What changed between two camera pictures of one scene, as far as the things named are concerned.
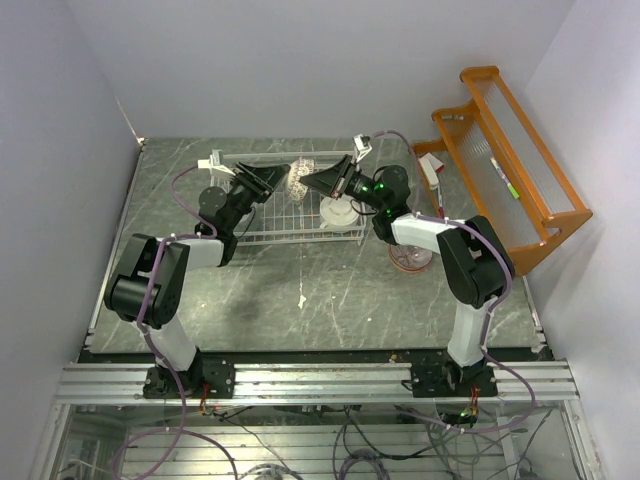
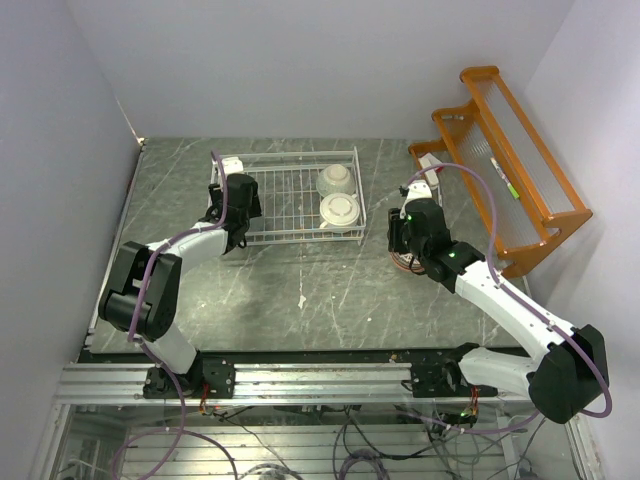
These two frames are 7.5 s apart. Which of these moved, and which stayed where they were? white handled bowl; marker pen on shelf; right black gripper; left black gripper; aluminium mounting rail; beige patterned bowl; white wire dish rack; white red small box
Moved: left black gripper; beige patterned bowl; right black gripper
Stayed: white handled bowl; white wire dish rack; white red small box; marker pen on shelf; aluminium mounting rail
